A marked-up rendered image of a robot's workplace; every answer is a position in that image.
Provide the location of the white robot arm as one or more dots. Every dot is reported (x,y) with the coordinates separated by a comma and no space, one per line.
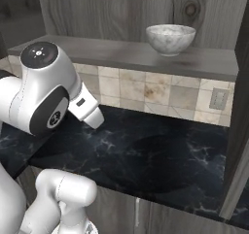
(39,92)

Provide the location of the grey wooden cabinet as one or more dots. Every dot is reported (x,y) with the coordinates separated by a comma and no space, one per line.
(129,55)

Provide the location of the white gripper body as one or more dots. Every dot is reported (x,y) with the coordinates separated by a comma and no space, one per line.
(94,117)

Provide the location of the grey base cupboard door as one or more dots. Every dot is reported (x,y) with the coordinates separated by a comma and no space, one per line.
(181,220)

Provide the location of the white marble bowl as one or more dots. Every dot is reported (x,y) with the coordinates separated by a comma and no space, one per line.
(170,39)

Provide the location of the grey wall socket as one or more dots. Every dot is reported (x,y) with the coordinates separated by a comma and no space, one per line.
(219,99)

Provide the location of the grey cabinet door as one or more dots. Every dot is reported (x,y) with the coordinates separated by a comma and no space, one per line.
(236,153)

